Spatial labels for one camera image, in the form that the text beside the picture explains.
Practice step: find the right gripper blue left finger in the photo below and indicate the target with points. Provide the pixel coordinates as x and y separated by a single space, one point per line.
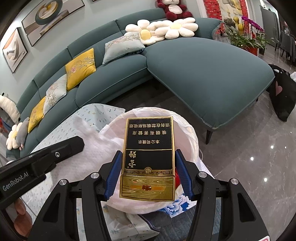
111 174

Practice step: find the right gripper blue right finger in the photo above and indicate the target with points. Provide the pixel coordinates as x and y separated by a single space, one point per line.
185 170

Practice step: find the black gold cigarette box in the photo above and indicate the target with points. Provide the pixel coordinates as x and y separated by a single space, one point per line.
148 162

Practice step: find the red gold gift box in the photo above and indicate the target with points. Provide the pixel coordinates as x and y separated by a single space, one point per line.
177 179

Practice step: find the white lined trash bin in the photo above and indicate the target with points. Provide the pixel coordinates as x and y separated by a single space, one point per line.
185 139

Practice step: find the person's left hand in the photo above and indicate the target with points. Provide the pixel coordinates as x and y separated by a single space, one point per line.
23 222

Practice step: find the blue white tissue box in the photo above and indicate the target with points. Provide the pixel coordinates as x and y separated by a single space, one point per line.
182 204

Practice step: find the white flower pillow left end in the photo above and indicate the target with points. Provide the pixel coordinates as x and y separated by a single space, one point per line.
11 140

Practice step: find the grey plush toy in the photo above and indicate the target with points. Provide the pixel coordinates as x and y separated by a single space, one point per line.
22 134

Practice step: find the floral light blue tablecloth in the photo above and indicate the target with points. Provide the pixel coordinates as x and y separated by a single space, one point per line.
121 226

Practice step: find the yellow embroidered cushion left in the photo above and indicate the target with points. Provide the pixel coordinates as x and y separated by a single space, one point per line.
36 115

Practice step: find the yellow embroidered cushion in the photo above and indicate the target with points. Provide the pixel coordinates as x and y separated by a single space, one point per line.
36 115
79 68

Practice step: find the white panda plush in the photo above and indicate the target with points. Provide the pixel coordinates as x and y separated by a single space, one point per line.
10 108

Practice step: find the light blue cushion left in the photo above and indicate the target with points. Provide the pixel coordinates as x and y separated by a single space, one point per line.
55 92

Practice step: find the light blue cushion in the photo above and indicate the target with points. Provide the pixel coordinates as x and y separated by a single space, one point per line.
55 92
128 43

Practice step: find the yellow embroidered cushion centre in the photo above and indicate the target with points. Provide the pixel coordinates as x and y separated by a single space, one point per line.
79 68

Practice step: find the teal sectional sofa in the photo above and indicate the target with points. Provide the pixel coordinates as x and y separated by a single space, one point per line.
216 81

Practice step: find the black bag with heart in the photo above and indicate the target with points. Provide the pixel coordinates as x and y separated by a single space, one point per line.
282 93

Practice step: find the abstract framed picture left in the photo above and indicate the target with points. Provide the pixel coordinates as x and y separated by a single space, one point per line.
14 50

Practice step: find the abstract framed picture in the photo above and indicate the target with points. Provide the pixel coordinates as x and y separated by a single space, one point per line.
46 15
14 50

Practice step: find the light blue cushion right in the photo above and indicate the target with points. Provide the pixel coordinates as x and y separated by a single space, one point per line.
128 43

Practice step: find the white flower pillow inner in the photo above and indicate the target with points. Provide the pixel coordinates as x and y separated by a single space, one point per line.
146 30

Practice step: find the white flower pillow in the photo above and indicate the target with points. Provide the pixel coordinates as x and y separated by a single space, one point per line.
146 30
174 29

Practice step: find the white flower pillow outer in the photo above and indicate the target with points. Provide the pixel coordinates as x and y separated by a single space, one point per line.
174 29

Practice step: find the potted orchid plant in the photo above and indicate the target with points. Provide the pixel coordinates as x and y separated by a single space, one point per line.
246 34

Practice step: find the dark dining chair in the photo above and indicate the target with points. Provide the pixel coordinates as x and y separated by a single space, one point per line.
285 42

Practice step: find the red white teddy bear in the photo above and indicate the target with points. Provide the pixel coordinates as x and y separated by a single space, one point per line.
174 9

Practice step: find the abstract framed picture middle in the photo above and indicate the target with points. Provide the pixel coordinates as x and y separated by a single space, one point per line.
46 15

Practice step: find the red patterned wall panel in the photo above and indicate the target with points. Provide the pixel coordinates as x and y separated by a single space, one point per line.
212 9

